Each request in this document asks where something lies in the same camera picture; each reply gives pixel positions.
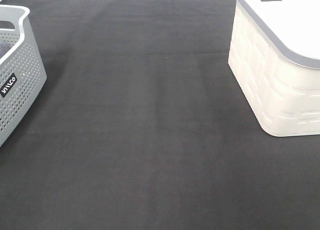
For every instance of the dark blue grey towel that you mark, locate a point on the dark blue grey towel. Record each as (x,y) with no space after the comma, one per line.
(4,48)

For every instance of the cream plastic basket grey rim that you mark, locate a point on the cream plastic basket grey rim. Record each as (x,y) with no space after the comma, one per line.
(274,55)

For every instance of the black table cloth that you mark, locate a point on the black table cloth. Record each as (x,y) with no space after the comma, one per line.
(142,125)

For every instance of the grey perforated plastic basket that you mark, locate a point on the grey perforated plastic basket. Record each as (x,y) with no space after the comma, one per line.
(22,73)

